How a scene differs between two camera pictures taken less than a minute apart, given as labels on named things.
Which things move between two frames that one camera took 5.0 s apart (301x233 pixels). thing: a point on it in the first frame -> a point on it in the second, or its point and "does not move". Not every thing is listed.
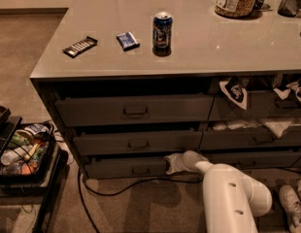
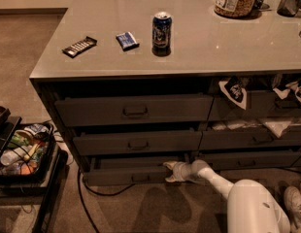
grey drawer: x=290 y=136 does not move
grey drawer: x=138 y=142 does not move
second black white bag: x=298 y=86 does not move
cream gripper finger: x=169 y=157 -> x=170 y=164
